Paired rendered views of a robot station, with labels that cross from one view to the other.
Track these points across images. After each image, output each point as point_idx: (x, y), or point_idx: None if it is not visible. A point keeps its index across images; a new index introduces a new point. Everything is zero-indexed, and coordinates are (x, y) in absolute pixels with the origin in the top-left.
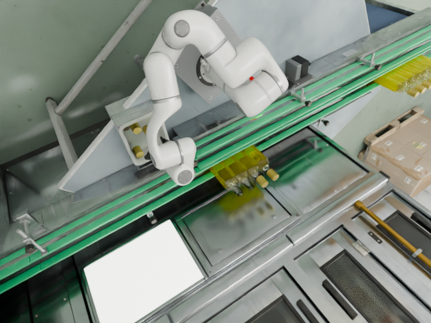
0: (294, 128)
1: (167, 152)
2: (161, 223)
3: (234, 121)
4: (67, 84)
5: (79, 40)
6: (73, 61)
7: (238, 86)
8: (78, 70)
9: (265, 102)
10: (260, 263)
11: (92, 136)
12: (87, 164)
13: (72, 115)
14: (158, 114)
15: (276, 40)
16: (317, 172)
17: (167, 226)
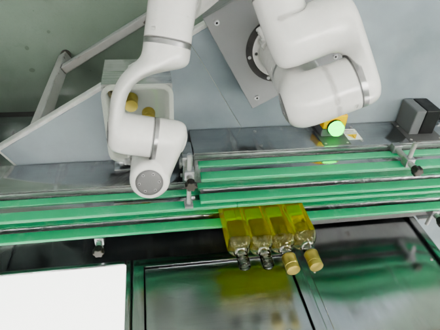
0: (382, 208)
1: (132, 125)
2: (111, 265)
3: (285, 154)
4: (95, 42)
5: None
6: (114, 16)
7: (293, 70)
8: (116, 30)
9: (327, 107)
10: None
11: None
12: (47, 130)
13: (86, 85)
14: (143, 59)
15: (395, 59)
16: (398, 294)
17: (117, 273)
